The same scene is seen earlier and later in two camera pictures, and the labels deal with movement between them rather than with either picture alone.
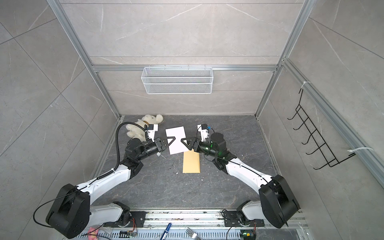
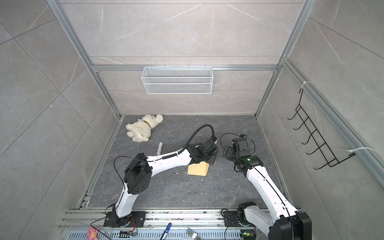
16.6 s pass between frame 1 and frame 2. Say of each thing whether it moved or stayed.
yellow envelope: moved
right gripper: moved
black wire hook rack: stayed
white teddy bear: stayed
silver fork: stayed
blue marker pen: stayed
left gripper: moved
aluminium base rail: stayed
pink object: stayed
